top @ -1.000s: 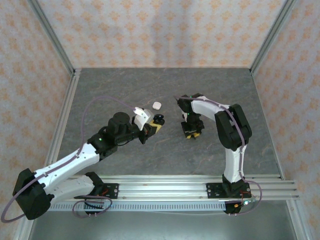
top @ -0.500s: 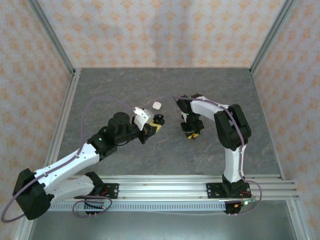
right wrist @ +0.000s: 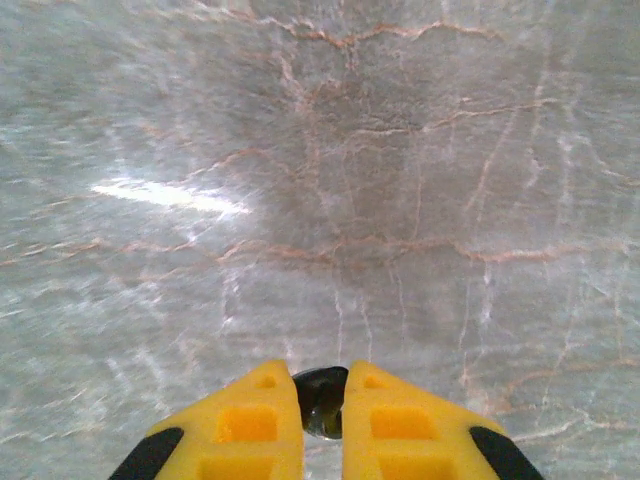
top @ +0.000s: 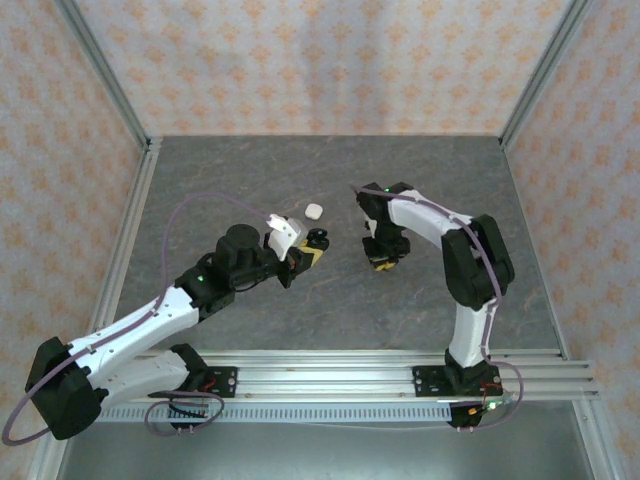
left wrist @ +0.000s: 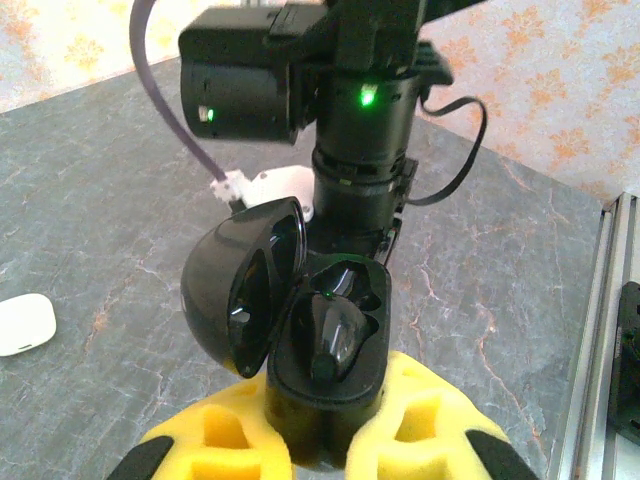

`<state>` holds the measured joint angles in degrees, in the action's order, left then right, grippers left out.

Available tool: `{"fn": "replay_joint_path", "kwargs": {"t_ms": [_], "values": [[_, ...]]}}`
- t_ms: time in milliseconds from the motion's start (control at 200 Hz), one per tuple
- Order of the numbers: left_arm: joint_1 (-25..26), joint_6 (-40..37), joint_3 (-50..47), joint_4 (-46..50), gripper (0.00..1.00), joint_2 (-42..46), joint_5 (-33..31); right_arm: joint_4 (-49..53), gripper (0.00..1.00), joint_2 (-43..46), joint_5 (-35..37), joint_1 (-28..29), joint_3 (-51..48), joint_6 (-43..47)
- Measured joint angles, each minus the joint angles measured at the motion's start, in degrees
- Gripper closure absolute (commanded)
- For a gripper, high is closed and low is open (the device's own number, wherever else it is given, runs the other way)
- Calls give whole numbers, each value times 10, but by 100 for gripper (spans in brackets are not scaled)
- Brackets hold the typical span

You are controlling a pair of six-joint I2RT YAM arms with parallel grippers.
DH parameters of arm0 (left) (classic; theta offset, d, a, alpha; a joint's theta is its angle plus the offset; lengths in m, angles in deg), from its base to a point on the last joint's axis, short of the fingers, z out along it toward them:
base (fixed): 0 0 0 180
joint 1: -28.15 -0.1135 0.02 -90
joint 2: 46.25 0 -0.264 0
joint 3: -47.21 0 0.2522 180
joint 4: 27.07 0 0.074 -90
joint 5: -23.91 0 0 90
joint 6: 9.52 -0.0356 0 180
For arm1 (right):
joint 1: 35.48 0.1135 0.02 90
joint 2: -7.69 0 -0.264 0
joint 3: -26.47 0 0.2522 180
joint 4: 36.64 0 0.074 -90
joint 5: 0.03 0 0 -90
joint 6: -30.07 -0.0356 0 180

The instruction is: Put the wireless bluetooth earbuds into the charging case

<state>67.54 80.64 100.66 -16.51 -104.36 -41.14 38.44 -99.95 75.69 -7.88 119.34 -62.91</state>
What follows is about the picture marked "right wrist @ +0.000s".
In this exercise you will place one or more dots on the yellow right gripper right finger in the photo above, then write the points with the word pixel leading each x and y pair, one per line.
pixel 410 430

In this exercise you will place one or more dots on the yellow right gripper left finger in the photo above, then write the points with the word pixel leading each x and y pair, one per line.
pixel 240 430

